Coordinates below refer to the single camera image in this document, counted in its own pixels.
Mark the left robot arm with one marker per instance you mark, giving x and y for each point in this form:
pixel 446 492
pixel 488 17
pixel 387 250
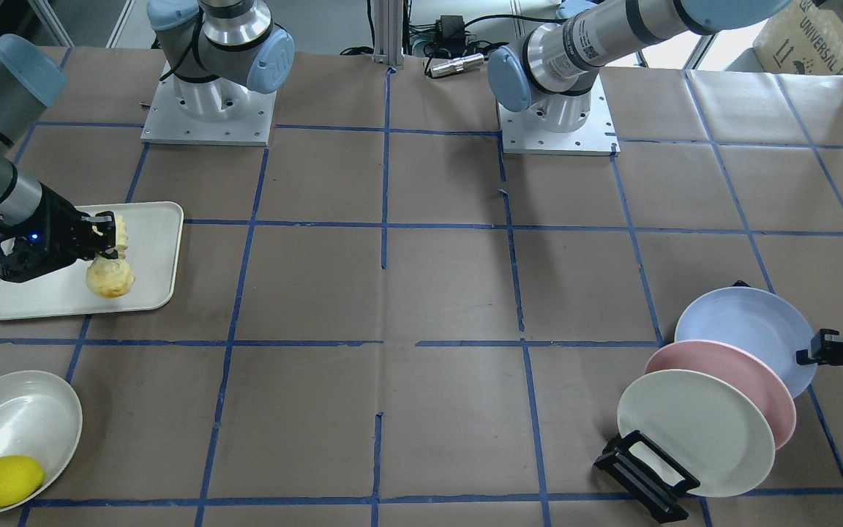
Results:
pixel 560 60

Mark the cream round plate with lemon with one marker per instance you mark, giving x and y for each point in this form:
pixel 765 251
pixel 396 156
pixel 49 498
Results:
pixel 40 417

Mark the pink plate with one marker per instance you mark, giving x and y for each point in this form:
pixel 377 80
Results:
pixel 739 369

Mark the black dish rack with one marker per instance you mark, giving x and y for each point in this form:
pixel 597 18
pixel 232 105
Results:
pixel 655 480

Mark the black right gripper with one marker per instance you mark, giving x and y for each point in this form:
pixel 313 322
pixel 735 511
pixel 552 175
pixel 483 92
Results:
pixel 60 222

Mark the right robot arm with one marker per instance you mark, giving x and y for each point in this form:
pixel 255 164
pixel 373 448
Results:
pixel 218 52

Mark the yellow lemon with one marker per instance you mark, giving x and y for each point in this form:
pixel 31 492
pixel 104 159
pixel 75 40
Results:
pixel 20 476

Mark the yellow bread roll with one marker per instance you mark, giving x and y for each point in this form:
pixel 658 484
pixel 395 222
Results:
pixel 112 278

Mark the light blue plate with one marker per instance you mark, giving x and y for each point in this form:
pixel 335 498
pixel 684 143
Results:
pixel 756 321

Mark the cream plate in rack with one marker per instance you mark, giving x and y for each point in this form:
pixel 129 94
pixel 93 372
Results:
pixel 707 426

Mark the aluminium frame post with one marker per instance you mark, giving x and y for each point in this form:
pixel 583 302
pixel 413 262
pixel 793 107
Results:
pixel 388 32

